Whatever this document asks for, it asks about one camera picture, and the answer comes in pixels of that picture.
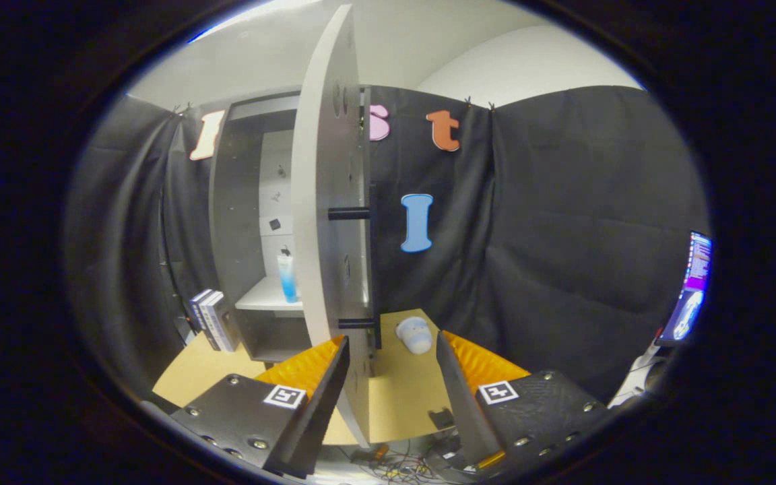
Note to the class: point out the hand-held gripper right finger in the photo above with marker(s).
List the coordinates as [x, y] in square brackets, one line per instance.
[465, 404]

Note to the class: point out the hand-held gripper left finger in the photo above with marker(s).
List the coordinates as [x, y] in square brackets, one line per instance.
[314, 417]

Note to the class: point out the white blue tube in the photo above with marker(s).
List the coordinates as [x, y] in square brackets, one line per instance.
[287, 279]

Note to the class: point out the pale blue white round object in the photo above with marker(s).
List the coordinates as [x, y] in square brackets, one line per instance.
[415, 335]

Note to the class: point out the black backdrop cloth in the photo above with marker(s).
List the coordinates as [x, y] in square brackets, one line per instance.
[563, 236]

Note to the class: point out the grey cabinet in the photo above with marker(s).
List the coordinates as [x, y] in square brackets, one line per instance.
[233, 222]

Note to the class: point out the computer monitor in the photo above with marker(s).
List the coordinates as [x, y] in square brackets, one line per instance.
[694, 283]

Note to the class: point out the small black bracket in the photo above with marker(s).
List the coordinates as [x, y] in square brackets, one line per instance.
[442, 419]

